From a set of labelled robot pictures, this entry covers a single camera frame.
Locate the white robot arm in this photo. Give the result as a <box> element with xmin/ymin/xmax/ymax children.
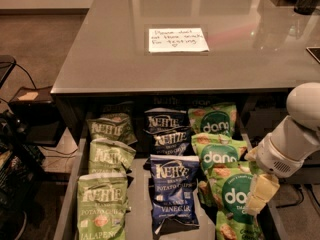
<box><xmin>245</xmin><ymin>82</ymin><xmax>320</xmax><ymax>216</ymax></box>

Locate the black cable left floor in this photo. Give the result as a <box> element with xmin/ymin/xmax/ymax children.
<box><xmin>13</xmin><ymin>62</ymin><xmax>38</xmax><ymax>90</ymax></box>

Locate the front green rice chip bag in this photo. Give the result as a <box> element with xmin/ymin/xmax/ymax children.
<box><xmin>207</xmin><ymin>161</ymin><xmax>265</xmax><ymax>240</ymax></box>

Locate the front blue Kettle chip bag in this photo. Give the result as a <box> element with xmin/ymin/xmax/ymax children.
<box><xmin>150</xmin><ymin>155</ymin><xmax>199</xmax><ymax>235</ymax></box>

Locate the green kettle chip bag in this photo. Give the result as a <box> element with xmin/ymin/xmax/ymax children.
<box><xmin>87</xmin><ymin>113</ymin><xmax>137</xmax><ymax>145</ymax></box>
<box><xmin>88</xmin><ymin>138</ymin><xmax>136</xmax><ymax>174</ymax></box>

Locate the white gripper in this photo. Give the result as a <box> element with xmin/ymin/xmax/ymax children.
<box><xmin>245</xmin><ymin>133</ymin><xmax>303</xmax><ymax>216</ymax></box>

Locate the white handwritten paper note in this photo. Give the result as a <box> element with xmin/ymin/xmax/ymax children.
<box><xmin>148</xmin><ymin>28</ymin><xmax>209</xmax><ymax>53</ymax></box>

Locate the dark kettle chip bag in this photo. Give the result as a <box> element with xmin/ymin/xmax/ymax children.
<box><xmin>152</xmin><ymin>127</ymin><xmax>191</xmax><ymax>155</ymax></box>
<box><xmin>144</xmin><ymin>108</ymin><xmax>186</xmax><ymax>134</ymax></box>

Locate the green rice chip bag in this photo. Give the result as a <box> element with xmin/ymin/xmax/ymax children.
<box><xmin>207</xmin><ymin>161</ymin><xmax>265</xmax><ymax>240</ymax></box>
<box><xmin>191</xmin><ymin>133</ymin><xmax>247</xmax><ymax>207</ymax></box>
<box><xmin>188</xmin><ymin>103</ymin><xmax>237</xmax><ymax>137</ymax></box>

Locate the back green Kettle chip bag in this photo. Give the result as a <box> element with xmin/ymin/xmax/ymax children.
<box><xmin>87</xmin><ymin>113</ymin><xmax>137</xmax><ymax>145</ymax></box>

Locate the open grey top drawer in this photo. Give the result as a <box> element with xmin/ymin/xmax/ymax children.
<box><xmin>53</xmin><ymin>130</ymin><xmax>289</xmax><ymax>240</ymax></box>

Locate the black cable floor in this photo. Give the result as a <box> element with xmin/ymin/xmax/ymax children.
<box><xmin>13</xmin><ymin>62</ymin><xmax>38</xmax><ymax>90</ymax></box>
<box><xmin>275</xmin><ymin>183</ymin><xmax>320</xmax><ymax>209</ymax></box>

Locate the back dark Kettle chip bag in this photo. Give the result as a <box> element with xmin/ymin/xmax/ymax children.
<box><xmin>144</xmin><ymin>108</ymin><xmax>186</xmax><ymax>134</ymax></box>

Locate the black cable right floor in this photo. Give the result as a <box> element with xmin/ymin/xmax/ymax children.
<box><xmin>275</xmin><ymin>183</ymin><xmax>320</xmax><ymax>209</ymax></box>

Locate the middle dark Kettle chip bag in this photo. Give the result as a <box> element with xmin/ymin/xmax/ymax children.
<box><xmin>152</xmin><ymin>127</ymin><xmax>191</xmax><ymax>155</ymax></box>

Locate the middle green Kettle chip bag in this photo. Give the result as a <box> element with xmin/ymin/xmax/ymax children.
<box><xmin>88</xmin><ymin>138</ymin><xmax>136</xmax><ymax>174</ymax></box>

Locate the dark tablet on counter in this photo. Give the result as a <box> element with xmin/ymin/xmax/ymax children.
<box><xmin>306</xmin><ymin>47</ymin><xmax>320</xmax><ymax>64</ymax></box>

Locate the front green jalapeno Kettle bag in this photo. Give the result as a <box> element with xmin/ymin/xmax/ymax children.
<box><xmin>77</xmin><ymin>172</ymin><xmax>128</xmax><ymax>240</ymax></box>

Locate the middle green rice chip bag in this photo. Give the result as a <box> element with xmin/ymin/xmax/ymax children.
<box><xmin>191</xmin><ymin>133</ymin><xmax>247</xmax><ymax>207</ymax></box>

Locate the dark box on floor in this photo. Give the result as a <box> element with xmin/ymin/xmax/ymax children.
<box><xmin>9</xmin><ymin>86</ymin><xmax>66</xmax><ymax>147</ymax></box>

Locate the rearmost green Kettle bag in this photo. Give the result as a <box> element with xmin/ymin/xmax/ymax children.
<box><xmin>101</xmin><ymin>101</ymin><xmax>134</xmax><ymax>115</ymax></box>

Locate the black equipment at left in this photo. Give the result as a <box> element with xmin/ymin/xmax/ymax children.
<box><xmin>0</xmin><ymin>54</ymin><xmax>46</xmax><ymax>240</ymax></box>

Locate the back green rice chip bag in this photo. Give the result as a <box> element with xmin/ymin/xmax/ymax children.
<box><xmin>188</xmin><ymin>103</ymin><xmax>237</xmax><ymax>137</ymax></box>

